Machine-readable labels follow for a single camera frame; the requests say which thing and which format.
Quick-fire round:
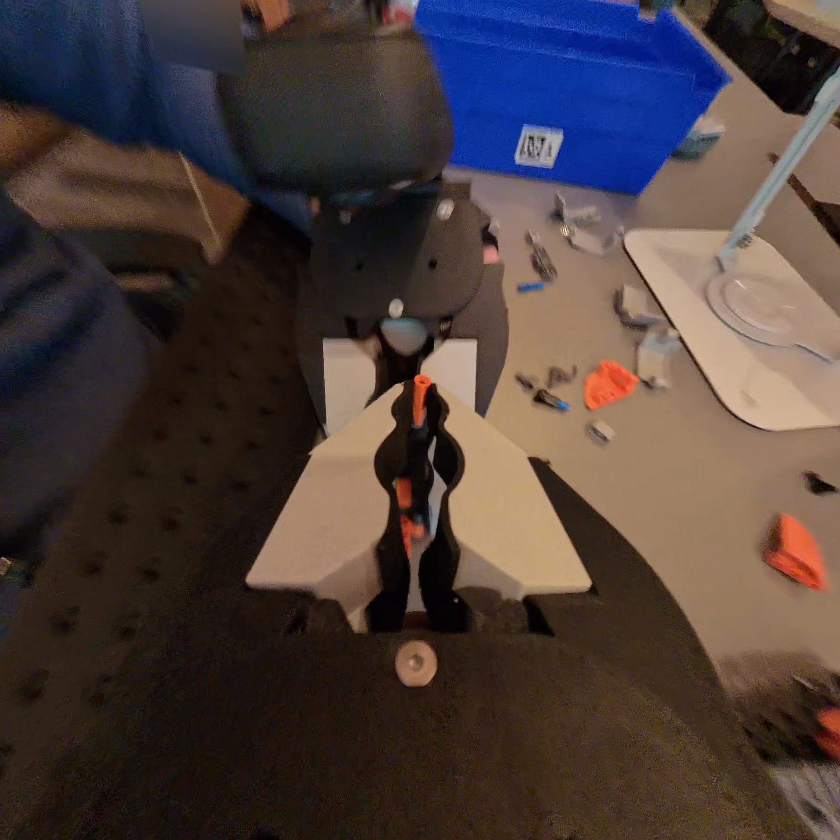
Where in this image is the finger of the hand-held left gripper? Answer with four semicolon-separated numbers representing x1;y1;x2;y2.
422;339;479;408
322;339;379;435

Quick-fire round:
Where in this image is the orange curved brick piece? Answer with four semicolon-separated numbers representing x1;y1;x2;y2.
762;512;830;591

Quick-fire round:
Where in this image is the black dimpled foam mat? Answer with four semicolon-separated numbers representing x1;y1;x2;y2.
0;217;324;840

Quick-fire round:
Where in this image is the grey curved panel piece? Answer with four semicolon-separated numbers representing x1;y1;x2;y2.
563;222;625;257
634;327;681;390

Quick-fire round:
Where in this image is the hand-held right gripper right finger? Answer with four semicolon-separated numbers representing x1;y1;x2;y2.
425;387;593;601

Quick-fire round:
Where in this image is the blue plastic storage bin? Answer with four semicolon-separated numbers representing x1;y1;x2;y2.
413;0;734;196

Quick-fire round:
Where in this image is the grey orange tracked toy vehicle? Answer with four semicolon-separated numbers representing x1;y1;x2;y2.
734;655;840;840

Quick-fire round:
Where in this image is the grey angular panel piece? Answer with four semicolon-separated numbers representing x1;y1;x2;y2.
613;283;668;329
550;192;602;228

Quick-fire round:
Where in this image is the orange grey brick assembly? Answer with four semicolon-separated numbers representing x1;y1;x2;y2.
392;374;437;553

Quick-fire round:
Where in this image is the white book stand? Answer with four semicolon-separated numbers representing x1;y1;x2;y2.
622;72;840;433

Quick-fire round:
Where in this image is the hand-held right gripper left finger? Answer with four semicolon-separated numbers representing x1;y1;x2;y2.
246;384;412;632

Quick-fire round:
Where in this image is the wooden pillar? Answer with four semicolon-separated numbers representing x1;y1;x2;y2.
0;105;253;265

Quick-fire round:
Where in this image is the person's left forearm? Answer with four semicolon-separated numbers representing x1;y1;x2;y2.
0;0;314;235

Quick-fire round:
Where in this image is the orange pin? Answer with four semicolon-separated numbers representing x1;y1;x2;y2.
583;360;641;412

